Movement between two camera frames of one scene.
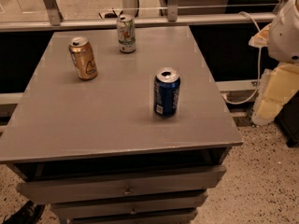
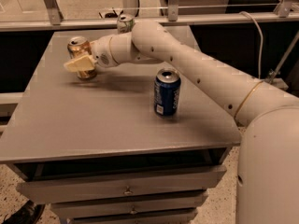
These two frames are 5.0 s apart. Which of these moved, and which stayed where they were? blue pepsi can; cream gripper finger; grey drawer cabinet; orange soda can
Moved: cream gripper finger
Stayed: orange soda can; grey drawer cabinet; blue pepsi can
